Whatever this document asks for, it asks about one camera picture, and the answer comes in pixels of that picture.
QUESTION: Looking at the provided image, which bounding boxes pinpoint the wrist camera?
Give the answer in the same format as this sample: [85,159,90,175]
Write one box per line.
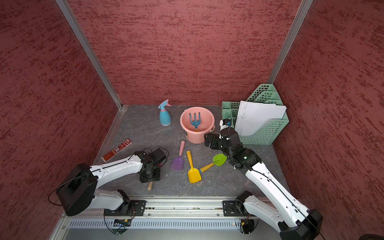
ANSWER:
[219,119,232,139]
[150,148,169,169]

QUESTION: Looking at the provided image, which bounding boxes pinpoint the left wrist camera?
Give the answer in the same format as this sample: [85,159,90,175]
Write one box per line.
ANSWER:
[150,148,169,169]

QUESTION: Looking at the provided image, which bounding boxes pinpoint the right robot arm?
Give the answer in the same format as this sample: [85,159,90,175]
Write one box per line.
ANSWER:
[204,127,323,240]

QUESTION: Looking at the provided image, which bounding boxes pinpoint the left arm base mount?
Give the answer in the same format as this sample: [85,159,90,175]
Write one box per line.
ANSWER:
[104,200,147,218]

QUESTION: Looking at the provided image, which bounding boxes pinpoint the green trowel yellow handle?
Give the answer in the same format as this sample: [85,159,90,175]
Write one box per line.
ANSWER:
[199,154,227,173]

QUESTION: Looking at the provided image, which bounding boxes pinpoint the red flat box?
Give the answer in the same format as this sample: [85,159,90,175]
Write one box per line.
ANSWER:
[102,139,133,163]

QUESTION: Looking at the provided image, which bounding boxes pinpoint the white paper stack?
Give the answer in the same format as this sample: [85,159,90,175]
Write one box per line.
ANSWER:
[235,101,287,137]

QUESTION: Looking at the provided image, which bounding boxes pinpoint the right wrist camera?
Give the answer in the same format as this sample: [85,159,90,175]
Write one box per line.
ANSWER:
[219,119,232,139]

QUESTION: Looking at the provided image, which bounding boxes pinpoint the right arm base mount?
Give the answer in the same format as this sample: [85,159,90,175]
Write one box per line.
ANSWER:
[222,200,255,218]

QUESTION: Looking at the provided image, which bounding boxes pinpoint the red shovel wooden handle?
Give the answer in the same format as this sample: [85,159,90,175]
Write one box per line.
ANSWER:
[147,182,154,191]

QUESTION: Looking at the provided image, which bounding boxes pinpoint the teal spray bottle pink trigger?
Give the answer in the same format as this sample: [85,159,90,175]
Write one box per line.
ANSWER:
[158,99,172,127]

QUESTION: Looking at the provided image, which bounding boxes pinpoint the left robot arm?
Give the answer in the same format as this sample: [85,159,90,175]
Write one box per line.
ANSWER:
[55,148,168,217]

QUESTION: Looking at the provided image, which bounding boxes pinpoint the purple shovel pink handle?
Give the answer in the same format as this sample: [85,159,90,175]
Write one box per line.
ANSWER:
[171,141,185,171]

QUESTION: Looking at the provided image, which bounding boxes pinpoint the pink plastic bucket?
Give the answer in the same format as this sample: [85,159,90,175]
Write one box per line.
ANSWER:
[180,107,215,144]

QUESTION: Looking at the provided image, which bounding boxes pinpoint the blue fork yellow handle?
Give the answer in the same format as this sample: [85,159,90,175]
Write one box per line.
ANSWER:
[189,113,201,132]

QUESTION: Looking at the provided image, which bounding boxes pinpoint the green plastic file organizer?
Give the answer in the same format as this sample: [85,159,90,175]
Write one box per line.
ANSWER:
[222,84,289,145]

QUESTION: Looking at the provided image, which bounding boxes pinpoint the yellow shovel yellow handle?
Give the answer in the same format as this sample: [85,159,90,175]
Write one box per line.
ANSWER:
[187,151,202,184]

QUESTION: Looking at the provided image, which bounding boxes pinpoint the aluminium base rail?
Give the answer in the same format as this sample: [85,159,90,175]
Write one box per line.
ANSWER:
[51,197,280,240]

